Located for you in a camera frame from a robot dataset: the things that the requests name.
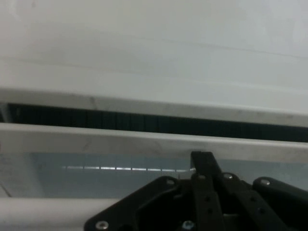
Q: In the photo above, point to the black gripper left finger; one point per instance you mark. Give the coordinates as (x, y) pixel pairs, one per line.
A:
(207, 207)

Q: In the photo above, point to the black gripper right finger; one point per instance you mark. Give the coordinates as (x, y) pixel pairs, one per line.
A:
(252, 199)

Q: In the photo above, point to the white refrigerator drawer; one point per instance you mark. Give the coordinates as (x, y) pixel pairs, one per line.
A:
(72, 140)

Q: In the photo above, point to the cream toaster oven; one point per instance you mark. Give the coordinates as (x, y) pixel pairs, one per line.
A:
(154, 48)

